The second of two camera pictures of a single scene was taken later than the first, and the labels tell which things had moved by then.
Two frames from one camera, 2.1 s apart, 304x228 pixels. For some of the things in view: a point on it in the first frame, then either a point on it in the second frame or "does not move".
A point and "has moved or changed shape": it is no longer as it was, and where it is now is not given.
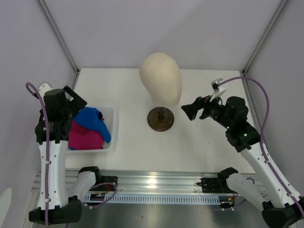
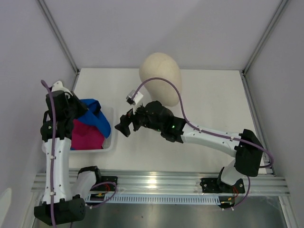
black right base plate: (213, 185) does not move
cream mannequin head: (161, 75) does not move
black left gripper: (77, 102) does not move
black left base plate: (108, 187) does not move
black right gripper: (191, 109) → (125, 121)
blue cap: (92, 118) has moved or changed shape
